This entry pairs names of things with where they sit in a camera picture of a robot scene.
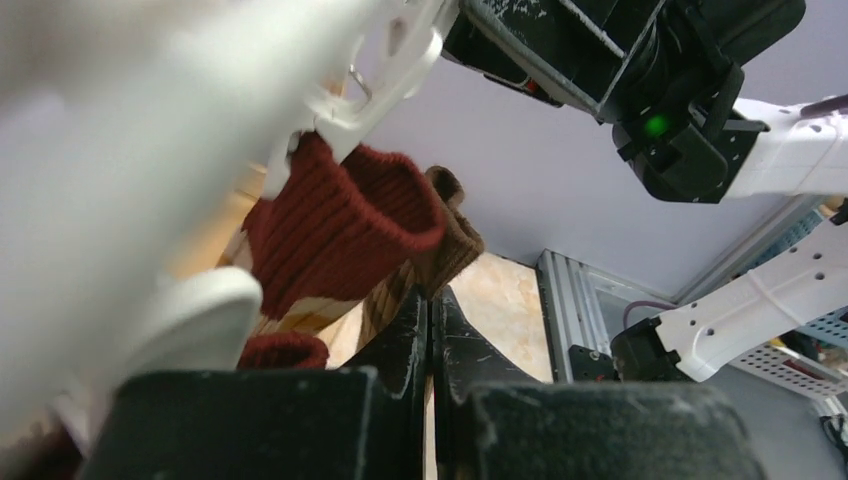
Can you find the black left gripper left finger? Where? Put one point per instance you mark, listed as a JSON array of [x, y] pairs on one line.
[[364, 420]]

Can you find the brown beige striped sock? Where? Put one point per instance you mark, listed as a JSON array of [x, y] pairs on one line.
[[459, 247]]

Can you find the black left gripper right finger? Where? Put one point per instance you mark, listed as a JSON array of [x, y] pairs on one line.
[[494, 421]]

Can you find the white clip drying hanger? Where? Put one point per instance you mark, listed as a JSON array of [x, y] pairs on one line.
[[124, 126]]

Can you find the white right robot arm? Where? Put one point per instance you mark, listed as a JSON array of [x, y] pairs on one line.
[[652, 157]]

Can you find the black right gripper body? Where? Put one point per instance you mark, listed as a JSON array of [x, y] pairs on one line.
[[614, 60]]

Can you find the white perforated storage basket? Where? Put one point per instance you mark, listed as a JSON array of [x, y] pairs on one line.
[[792, 371]]

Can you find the blue perforated storage basket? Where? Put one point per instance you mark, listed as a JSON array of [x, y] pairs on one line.
[[802, 278]]

